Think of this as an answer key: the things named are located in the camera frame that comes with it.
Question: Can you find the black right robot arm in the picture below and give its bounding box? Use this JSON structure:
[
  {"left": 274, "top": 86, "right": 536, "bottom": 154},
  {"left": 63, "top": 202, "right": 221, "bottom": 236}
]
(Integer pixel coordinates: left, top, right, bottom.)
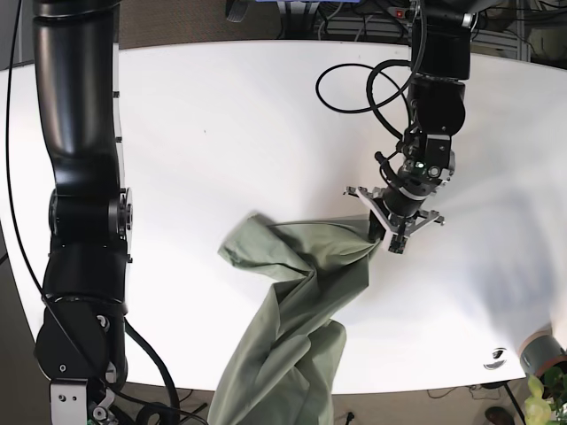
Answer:
[{"left": 33, "top": 1, "right": 132, "bottom": 424}]

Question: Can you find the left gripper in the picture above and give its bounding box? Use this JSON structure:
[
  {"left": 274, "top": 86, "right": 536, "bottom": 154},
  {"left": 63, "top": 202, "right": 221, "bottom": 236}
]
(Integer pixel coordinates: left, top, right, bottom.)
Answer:
[{"left": 344, "top": 186, "right": 446, "bottom": 243}]

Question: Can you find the right silver table grommet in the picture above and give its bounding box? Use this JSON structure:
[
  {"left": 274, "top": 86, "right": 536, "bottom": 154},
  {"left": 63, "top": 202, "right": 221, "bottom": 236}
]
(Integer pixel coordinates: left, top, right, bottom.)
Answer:
[{"left": 483, "top": 347, "right": 508, "bottom": 371}]

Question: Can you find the green plant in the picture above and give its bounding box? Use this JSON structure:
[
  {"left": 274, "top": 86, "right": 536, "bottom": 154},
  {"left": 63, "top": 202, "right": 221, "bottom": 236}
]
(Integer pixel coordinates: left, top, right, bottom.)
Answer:
[{"left": 524, "top": 366, "right": 566, "bottom": 425}]

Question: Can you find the left brown shoe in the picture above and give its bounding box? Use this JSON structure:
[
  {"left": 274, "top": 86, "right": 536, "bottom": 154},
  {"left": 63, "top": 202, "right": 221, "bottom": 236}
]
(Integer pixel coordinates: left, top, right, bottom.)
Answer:
[{"left": 485, "top": 406, "right": 515, "bottom": 425}]

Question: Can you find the green T-shirt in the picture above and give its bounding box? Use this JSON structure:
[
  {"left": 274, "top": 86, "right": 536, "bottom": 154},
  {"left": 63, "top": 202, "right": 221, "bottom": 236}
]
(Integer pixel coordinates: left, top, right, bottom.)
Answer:
[{"left": 207, "top": 215, "right": 377, "bottom": 424}]

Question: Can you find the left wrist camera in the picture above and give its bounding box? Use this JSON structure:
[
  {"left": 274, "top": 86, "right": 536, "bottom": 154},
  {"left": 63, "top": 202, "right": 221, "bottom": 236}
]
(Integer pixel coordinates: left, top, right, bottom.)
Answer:
[{"left": 388, "top": 235, "right": 408, "bottom": 254}]

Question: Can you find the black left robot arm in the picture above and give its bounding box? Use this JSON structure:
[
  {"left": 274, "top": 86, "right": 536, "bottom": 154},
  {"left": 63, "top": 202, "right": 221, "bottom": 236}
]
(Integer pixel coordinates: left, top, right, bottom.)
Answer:
[{"left": 346, "top": 1, "right": 474, "bottom": 254}]

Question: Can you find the grey plant pot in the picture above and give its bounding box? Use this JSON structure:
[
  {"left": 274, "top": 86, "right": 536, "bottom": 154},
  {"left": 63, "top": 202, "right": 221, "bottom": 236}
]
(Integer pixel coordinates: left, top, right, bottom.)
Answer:
[{"left": 517, "top": 330, "right": 566, "bottom": 377}]

